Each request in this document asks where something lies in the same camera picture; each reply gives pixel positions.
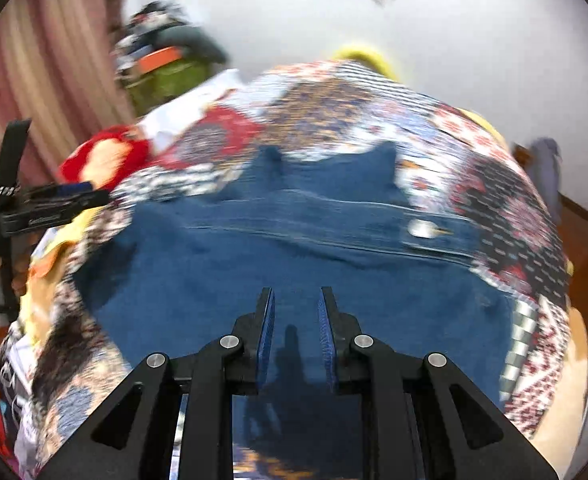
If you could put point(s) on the pile of clutter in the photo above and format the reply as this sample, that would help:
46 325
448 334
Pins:
149 22

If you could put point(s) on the blue denim jacket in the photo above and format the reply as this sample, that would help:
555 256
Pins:
299 240

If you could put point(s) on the yellow headboard cushion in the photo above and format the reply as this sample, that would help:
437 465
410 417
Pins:
364 57

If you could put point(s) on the orange box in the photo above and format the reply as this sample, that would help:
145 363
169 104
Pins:
160 59

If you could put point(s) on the yellow cloth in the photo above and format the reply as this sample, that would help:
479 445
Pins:
74 232

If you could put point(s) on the patchwork printed blanket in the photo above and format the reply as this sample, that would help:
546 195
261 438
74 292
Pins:
499 200

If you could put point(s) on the grey neck pillow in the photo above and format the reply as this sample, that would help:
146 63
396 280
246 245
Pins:
201 42

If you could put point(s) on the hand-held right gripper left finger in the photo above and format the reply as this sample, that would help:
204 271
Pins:
265 340

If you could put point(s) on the green patterned cloth cabinet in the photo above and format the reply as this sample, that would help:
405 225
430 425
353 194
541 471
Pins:
166 82

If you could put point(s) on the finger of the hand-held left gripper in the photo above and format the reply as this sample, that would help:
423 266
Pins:
59 207

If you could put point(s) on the striped brown curtain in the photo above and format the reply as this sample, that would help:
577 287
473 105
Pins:
39 70

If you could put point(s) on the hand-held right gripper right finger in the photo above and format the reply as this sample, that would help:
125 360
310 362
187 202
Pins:
328 340

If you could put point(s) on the red plush toy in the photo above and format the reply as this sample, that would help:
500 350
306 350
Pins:
104 157

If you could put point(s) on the white cloth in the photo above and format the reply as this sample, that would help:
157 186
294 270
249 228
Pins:
189 105

